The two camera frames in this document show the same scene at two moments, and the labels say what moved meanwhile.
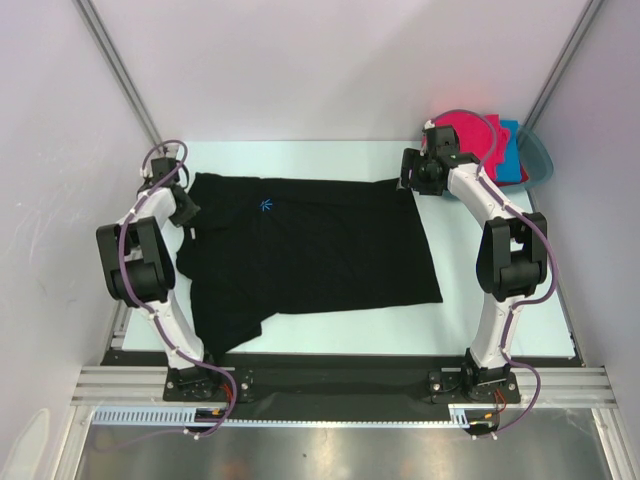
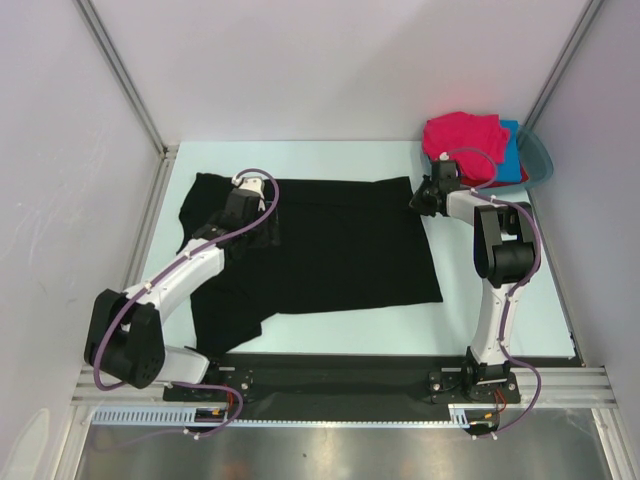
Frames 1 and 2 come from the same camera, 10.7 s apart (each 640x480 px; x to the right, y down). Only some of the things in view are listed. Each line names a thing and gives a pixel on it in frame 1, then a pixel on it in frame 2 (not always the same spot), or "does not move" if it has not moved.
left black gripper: (188, 214) to (270, 235)
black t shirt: (269, 245) does not move
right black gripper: (412, 160) to (417, 203)
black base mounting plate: (210, 391) does not move
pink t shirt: (481, 135) does not move
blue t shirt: (510, 170) does not move
